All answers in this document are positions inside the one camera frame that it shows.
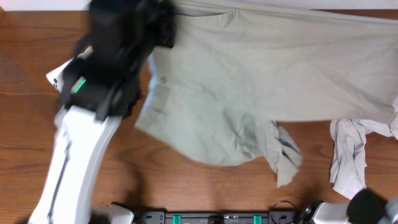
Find khaki green shorts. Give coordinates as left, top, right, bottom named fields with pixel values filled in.
left=136, top=1, right=397, bottom=186

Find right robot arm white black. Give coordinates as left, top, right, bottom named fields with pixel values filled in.
left=297, top=189, right=397, bottom=224

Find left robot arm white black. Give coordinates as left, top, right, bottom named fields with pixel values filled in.
left=29, top=0, right=175, bottom=223

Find black folded garment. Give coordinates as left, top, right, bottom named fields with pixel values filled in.
left=123, top=88, right=142, bottom=119

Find white folded shirt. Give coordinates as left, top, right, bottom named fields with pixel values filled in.
left=45, top=46, right=94, bottom=93

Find light striped crumpled shirt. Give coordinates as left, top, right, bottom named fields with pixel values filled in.
left=329, top=98, right=397, bottom=199

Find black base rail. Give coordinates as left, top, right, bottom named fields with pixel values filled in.
left=133, top=211, right=304, bottom=224

